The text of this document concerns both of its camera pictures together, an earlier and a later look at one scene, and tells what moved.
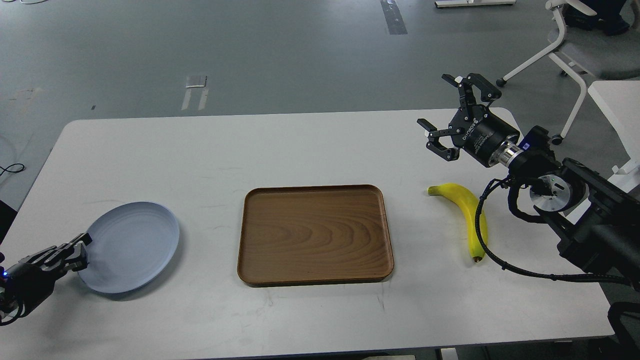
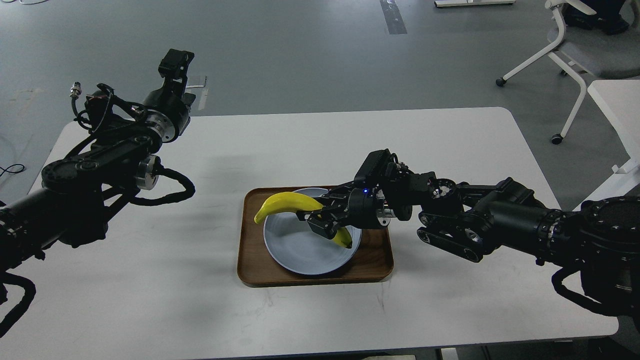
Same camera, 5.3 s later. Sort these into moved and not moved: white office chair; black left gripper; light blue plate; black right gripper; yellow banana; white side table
Moved: light blue plate; black left gripper; yellow banana; black right gripper
Not moved: white side table; white office chair
